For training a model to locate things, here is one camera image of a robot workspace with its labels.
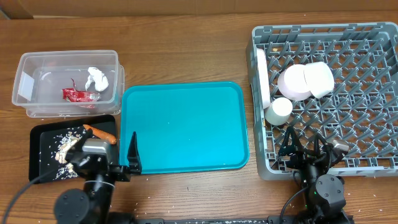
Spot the teal plastic serving tray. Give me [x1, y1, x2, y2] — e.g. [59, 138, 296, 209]
[119, 82, 249, 174]

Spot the orange carrot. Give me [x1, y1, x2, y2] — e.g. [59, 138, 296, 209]
[83, 124, 117, 144]

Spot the pile of rice and peanuts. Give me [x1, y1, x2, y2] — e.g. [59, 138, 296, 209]
[39, 126, 86, 183]

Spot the white plate with food scraps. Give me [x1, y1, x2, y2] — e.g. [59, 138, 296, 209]
[256, 48, 271, 109]

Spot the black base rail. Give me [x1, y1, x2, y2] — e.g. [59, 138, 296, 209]
[107, 212, 355, 224]

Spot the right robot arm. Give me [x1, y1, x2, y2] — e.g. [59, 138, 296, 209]
[275, 126, 354, 224]

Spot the white bowl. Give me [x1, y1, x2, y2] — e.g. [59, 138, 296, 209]
[303, 62, 335, 98]

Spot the grey dishwasher rack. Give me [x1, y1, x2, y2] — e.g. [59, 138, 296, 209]
[246, 22, 397, 180]

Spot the red snack wrapper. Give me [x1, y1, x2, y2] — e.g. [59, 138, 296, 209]
[62, 79, 101, 109]

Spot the white tissue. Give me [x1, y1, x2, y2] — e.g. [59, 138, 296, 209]
[85, 67, 109, 92]

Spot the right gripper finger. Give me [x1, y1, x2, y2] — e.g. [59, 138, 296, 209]
[277, 126, 305, 157]
[313, 133, 333, 159]

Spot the clear plastic waste bin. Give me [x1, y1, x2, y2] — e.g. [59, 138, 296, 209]
[12, 50, 124, 118]

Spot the small white cup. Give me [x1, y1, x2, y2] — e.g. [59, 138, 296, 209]
[265, 97, 293, 126]

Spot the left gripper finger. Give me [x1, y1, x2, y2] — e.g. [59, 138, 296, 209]
[65, 129, 93, 162]
[127, 132, 142, 174]

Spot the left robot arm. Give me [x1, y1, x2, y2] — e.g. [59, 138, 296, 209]
[53, 130, 142, 224]

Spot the black plastic tray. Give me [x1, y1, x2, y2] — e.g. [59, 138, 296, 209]
[29, 114, 118, 184]

